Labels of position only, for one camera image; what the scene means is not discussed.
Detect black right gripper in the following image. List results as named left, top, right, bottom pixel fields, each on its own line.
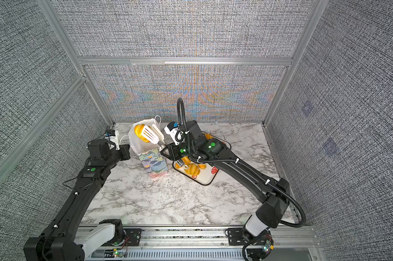
left=160, top=140, right=199, bottom=162

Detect floral white paper bag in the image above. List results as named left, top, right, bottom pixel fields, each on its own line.
left=119, top=115, right=169, bottom=179

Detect white silver serving tongs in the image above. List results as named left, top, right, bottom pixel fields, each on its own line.
left=140, top=123, right=186, bottom=170

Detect round orange fake bun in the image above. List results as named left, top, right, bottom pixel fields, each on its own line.
left=134, top=124, right=150, bottom=143

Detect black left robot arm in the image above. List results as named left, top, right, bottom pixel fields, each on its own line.
left=23, top=139, right=130, bottom=261

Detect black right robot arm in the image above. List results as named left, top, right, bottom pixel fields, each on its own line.
left=162, top=121, right=292, bottom=240

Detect fake croissant front left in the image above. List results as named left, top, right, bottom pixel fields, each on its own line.
left=185, top=163, right=200, bottom=176

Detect long fake bread right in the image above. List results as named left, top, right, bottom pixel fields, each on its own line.
left=204, top=133, right=213, bottom=140

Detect white tray black rim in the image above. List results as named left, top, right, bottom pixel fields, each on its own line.
left=172, top=140, right=219, bottom=186

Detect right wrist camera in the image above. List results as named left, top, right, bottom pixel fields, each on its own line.
left=164, top=121, right=183, bottom=145

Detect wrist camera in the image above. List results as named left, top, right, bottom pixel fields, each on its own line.
left=164, top=121, right=183, bottom=145
left=105, top=129, right=120, bottom=150

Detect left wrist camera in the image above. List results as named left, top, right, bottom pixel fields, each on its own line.
left=105, top=129, right=120, bottom=150

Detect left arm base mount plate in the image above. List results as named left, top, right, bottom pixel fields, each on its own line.
left=114, top=228, right=142, bottom=249

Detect aluminium front rail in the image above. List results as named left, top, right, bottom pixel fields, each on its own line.
left=87, top=225, right=326, bottom=261

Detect aluminium enclosure frame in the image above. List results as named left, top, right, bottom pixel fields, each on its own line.
left=0, top=0, right=329, bottom=229

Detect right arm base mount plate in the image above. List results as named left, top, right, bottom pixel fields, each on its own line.
left=225, top=227, right=274, bottom=247

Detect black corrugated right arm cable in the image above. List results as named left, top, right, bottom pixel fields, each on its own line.
left=176, top=97, right=307, bottom=228

